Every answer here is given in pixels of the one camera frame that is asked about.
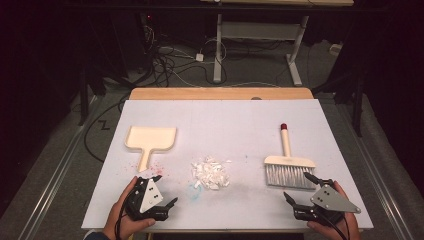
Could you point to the small white box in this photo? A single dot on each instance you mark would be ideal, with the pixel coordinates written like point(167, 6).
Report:
point(336, 49)

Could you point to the white power adapter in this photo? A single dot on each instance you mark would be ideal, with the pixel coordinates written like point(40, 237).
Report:
point(199, 57)

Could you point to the white table mat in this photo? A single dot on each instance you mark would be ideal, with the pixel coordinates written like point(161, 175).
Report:
point(216, 116)

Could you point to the black metal stand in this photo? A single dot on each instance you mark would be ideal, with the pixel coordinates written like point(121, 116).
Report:
point(83, 100)

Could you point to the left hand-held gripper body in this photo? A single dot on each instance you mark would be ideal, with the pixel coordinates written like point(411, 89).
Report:
point(150, 198)

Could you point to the wooden table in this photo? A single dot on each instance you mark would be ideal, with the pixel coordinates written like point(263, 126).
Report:
point(216, 93)

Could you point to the cream plastic dustpan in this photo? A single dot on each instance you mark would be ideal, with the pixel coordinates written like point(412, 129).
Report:
point(150, 138)

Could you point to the white metal desk frame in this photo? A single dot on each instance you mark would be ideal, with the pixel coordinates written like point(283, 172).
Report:
point(256, 30)

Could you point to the person's left hand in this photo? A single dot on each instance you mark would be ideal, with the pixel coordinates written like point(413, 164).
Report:
point(125, 228)

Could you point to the person's right hand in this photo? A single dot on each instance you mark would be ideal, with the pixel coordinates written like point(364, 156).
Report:
point(336, 231)

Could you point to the cream hand brush red tip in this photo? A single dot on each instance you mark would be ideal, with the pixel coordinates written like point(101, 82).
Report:
point(288, 166)

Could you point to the person's dark sleeve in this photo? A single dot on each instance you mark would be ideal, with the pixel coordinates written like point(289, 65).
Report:
point(95, 236)

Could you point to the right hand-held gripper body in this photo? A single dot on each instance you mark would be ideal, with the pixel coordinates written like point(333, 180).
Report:
point(333, 201)

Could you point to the metal floor rail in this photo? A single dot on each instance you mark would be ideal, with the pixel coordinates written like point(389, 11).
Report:
point(383, 173)
point(56, 173)

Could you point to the scattered red crumbs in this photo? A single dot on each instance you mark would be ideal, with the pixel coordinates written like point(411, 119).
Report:
point(156, 166)

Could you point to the pile of white paper scraps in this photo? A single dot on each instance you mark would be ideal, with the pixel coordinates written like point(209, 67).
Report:
point(210, 173)

